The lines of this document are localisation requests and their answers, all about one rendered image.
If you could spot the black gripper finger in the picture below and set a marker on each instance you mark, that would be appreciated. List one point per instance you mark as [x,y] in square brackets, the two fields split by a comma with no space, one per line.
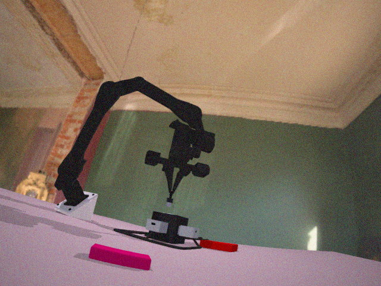
[169,174]
[179,176]

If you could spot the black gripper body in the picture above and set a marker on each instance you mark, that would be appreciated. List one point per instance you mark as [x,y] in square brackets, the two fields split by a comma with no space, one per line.
[153,158]

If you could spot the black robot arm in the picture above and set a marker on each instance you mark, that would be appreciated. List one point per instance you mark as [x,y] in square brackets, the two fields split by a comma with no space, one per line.
[109,92]

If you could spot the red rectangular block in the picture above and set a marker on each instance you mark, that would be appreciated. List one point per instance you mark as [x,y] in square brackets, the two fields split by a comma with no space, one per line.
[215,245]

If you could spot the magenta rectangular block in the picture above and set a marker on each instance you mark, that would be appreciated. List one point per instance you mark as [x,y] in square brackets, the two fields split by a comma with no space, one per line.
[120,257]

